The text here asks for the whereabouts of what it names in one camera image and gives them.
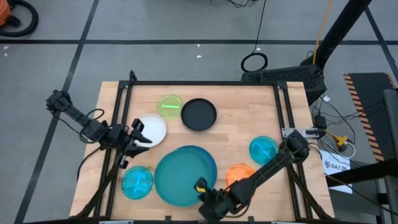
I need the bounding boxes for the large blue plastic plate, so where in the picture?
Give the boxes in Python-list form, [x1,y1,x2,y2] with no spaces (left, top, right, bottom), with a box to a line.
[177,144,218,190]

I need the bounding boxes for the black stand pole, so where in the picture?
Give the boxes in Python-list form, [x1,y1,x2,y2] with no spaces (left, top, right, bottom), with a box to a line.
[300,0,373,68]

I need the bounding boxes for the white plastic plate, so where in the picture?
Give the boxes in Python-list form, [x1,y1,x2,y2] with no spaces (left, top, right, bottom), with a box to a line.
[136,113,168,148]

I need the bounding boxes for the small orange translucent plate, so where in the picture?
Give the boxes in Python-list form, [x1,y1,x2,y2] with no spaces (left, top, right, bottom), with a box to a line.
[225,163,256,187]

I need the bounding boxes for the black vacuum hose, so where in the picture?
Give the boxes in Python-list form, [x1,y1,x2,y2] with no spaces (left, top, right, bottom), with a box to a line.
[0,0,39,38]

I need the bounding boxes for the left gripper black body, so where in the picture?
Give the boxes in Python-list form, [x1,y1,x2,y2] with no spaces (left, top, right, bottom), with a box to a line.
[118,118,145,169]

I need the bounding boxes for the yellow cable connector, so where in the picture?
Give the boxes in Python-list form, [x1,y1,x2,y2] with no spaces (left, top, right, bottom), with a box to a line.
[325,129,349,149]

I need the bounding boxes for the yellow cable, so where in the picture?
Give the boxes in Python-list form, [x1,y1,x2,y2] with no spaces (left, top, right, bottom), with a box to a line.
[312,0,333,65]

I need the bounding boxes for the black beam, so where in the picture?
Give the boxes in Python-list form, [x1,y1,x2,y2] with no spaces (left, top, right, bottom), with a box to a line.
[325,157,398,188]

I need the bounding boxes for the small cyan translucent plate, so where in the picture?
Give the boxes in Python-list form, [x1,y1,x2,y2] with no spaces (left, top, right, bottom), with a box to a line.
[121,165,154,200]
[249,135,280,166]

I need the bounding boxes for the black coiled floor cable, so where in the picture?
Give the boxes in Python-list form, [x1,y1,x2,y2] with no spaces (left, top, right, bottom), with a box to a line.
[240,0,269,73]

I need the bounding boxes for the black hazard-striped floor mat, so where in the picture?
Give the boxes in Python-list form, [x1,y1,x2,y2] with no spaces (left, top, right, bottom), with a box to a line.
[343,72,398,162]

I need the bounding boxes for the black plastic plate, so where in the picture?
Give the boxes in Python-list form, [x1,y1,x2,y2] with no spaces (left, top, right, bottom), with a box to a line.
[180,98,218,132]

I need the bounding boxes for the orange vacuum cleaner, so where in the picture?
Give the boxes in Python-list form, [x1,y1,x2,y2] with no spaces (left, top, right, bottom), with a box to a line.
[0,0,12,27]

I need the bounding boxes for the large teal plastic plate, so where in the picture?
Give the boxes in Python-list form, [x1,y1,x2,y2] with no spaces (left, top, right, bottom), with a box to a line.
[154,148,214,208]

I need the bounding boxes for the small green translucent plate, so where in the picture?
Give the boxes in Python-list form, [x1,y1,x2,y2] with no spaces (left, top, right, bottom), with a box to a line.
[156,94,183,119]

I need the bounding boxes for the black power adapter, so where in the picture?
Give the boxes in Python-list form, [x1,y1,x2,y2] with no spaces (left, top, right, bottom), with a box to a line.
[314,114,327,130]

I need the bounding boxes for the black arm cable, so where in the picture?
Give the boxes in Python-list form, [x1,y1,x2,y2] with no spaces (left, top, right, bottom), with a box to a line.
[76,144,103,181]

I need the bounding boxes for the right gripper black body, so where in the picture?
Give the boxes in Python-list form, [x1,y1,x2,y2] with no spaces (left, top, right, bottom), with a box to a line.
[193,177,237,223]

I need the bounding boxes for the white paper sign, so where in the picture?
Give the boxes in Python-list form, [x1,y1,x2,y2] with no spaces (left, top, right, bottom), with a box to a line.
[319,149,354,194]

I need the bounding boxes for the dark grey post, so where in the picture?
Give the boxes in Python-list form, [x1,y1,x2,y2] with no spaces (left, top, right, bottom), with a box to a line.
[382,88,398,156]

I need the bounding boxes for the black cable bundle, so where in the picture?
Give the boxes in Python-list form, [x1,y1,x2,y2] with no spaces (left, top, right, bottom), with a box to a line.
[210,0,259,9]

